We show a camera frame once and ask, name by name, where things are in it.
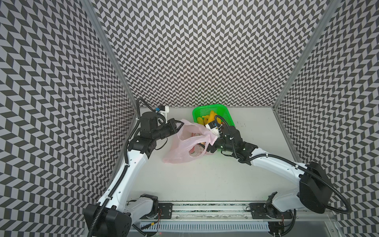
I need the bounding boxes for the green plastic basket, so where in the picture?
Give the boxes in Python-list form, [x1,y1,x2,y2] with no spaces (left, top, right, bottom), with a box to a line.
[192,104,235,126]

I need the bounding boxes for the aluminium corner post left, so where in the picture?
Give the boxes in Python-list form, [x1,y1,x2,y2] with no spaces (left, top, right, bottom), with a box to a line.
[81,0,137,109]

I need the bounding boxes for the pink plastic bag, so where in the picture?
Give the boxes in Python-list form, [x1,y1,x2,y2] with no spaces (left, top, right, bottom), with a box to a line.
[163,119,218,164]

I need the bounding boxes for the yellow fake starfruit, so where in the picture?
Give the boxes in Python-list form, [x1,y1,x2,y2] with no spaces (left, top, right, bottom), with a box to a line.
[196,117,204,125]

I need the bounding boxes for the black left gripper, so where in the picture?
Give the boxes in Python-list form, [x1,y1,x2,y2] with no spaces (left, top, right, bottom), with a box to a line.
[151,118,185,140]

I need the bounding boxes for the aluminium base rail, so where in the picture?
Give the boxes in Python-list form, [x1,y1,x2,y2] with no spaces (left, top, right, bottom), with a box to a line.
[127,201,329,221]

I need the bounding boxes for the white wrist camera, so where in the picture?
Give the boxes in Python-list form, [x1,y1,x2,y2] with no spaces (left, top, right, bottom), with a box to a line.
[156,105,169,122]
[205,121,223,137]

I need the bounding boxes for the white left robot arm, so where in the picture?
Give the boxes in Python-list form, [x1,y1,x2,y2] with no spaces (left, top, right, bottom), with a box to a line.
[83,112,184,237]

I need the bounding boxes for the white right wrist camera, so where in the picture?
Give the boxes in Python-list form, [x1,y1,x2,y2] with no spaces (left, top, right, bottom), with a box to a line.
[205,121,223,137]

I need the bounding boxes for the aluminium corner post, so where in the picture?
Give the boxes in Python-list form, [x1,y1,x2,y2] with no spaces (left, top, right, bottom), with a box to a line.
[273,0,341,111]
[81,0,137,109]

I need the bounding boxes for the white vented cable tray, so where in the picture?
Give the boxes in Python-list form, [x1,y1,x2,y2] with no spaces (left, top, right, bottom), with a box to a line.
[143,222,270,233]

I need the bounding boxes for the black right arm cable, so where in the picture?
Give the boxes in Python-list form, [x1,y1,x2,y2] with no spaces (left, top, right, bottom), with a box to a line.
[214,115,352,215]

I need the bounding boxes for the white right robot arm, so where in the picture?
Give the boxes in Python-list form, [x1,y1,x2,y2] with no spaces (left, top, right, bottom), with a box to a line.
[206,125,332,215]

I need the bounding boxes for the yellow fake banana bunch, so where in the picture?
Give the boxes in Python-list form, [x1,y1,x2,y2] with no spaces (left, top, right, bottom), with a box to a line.
[202,111,217,125]

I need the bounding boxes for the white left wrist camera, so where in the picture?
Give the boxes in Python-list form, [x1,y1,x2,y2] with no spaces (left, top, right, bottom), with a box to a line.
[156,105,169,122]

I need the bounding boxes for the aluminium corner post right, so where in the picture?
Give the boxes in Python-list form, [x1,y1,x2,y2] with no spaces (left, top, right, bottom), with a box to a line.
[273,0,341,111]

